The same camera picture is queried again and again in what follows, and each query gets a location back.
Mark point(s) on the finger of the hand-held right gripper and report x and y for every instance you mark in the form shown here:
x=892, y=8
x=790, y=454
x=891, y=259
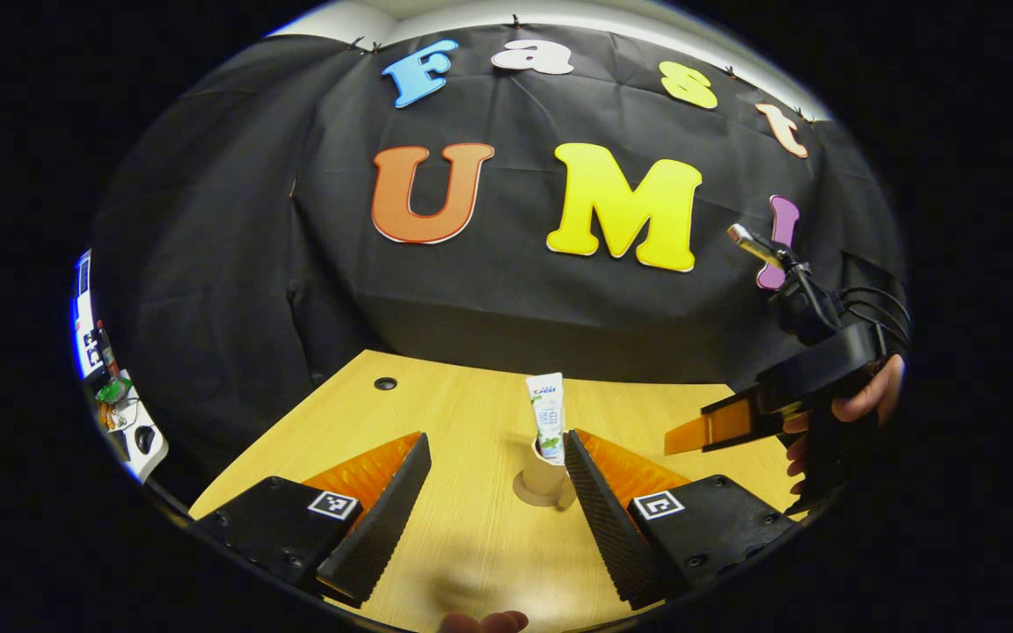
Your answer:
x=726, y=426

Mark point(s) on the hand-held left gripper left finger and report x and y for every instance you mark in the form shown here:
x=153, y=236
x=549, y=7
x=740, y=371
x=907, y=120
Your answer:
x=392, y=519

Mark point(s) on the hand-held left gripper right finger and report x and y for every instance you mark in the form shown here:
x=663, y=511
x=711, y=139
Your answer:
x=603, y=519

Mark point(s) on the beige cup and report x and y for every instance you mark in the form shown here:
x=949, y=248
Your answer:
x=549, y=483

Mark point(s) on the round brown coaster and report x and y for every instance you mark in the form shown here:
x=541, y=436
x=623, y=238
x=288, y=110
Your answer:
x=524, y=493

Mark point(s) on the white toothpaste tube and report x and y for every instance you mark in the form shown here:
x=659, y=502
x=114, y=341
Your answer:
x=547, y=413

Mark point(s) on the wooden desktop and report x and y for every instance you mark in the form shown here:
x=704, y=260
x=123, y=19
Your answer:
x=471, y=527

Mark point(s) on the black backdrop cloth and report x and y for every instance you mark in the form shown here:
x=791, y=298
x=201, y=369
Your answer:
x=489, y=299

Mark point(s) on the white cluttered side table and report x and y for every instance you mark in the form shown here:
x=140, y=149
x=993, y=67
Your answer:
x=155, y=457

